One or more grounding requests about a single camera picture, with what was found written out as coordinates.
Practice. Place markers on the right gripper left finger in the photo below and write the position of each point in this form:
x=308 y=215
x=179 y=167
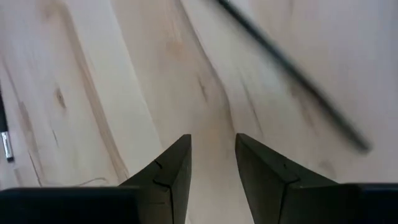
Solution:
x=168 y=193

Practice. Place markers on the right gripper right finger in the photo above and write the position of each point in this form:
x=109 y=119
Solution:
x=280 y=202

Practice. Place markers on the thin black paintbrush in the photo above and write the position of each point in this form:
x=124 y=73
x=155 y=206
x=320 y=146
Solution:
x=295 y=74

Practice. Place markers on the small black brush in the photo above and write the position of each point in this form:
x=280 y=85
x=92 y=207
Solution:
x=7 y=146

